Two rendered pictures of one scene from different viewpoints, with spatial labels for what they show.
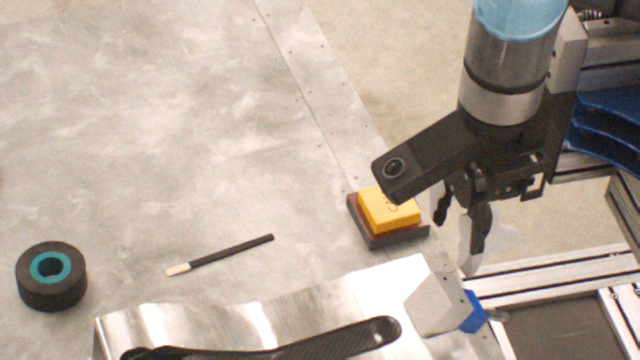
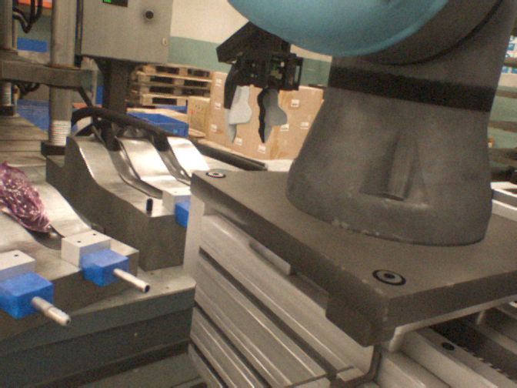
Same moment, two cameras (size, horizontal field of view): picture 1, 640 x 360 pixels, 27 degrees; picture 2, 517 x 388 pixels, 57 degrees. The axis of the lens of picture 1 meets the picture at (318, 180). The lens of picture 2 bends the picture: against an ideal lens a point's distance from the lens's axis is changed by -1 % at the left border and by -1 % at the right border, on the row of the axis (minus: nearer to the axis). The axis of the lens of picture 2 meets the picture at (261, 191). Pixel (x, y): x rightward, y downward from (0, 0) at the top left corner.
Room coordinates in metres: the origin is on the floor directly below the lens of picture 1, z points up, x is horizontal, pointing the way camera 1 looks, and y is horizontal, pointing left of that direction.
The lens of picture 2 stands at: (0.65, -0.91, 1.13)
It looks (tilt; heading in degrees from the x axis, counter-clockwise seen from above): 15 degrees down; 73
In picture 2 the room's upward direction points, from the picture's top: 9 degrees clockwise
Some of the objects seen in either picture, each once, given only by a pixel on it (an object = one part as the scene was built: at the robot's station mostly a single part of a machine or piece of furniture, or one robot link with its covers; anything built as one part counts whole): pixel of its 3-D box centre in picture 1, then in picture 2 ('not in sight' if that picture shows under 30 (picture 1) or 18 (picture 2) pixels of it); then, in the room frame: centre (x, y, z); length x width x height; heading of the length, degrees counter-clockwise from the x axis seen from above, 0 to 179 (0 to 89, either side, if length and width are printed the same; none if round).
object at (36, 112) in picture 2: not in sight; (38, 115); (-0.09, 3.82, 0.36); 0.62 x 0.44 x 0.22; 21
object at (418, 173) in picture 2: not in sight; (395, 145); (0.85, -0.60, 1.09); 0.15 x 0.15 x 0.10
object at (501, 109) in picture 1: (499, 82); not in sight; (0.86, -0.16, 1.23); 0.08 x 0.08 x 0.05
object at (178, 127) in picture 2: not in sight; (156, 128); (0.99, 3.98, 0.32); 0.60 x 0.41 x 0.22; 117
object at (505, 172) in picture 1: (494, 144); (269, 51); (0.86, -0.16, 1.15); 0.09 x 0.08 x 0.12; 114
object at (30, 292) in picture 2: not in sight; (30, 297); (0.57, -0.41, 0.86); 0.13 x 0.05 x 0.05; 132
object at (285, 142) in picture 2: not in sight; (259, 122); (2.13, 4.24, 0.47); 1.22 x 0.80 x 0.94; 115
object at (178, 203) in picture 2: not in sight; (196, 216); (0.77, -0.22, 0.89); 0.13 x 0.05 x 0.05; 115
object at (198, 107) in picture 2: not in sight; (211, 115); (1.77, 5.35, 0.34); 0.63 x 0.45 x 0.40; 111
